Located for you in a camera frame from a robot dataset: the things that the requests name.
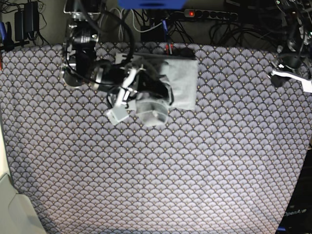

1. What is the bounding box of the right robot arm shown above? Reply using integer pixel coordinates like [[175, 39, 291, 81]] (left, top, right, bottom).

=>
[[61, 0, 135, 92]]

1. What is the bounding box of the fan-patterned table cloth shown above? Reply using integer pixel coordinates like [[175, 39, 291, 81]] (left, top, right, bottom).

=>
[[0, 44, 312, 234]]

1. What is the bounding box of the white cable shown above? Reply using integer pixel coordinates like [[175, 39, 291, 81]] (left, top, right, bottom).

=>
[[98, 8, 125, 39]]

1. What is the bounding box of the black OpenArm box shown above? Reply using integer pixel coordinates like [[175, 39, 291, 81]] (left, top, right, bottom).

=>
[[276, 149, 312, 234]]

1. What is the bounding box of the red black table clamp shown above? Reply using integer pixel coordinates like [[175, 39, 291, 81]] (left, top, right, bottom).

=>
[[165, 43, 174, 55]]

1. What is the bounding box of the light grey T-shirt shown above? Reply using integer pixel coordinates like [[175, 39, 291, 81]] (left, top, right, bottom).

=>
[[114, 52, 198, 128]]

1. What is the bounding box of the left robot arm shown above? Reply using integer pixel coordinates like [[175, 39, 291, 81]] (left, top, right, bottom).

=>
[[270, 0, 312, 93]]

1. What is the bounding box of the black power strip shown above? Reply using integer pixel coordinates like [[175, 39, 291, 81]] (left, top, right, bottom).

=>
[[184, 9, 238, 21]]

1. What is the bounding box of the beige plastic furniture piece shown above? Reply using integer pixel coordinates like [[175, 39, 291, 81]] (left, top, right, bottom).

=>
[[0, 174, 46, 234]]

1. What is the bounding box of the blue box overhead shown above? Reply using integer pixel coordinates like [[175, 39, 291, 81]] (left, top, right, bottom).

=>
[[118, 0, 186, 9]]

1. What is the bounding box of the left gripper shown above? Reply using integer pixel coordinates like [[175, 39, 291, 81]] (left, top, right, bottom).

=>
[[271, 52, 305, 87]]

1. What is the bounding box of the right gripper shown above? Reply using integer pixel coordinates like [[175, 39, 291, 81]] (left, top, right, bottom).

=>
[[91, 60, 126, 92]]

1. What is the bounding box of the black power adapter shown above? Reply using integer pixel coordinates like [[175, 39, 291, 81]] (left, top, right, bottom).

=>
[[14, 1, 39, 41]]

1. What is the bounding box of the black box under table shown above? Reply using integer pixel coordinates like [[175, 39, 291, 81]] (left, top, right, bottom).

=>
[[140, 24, 166, 42]]

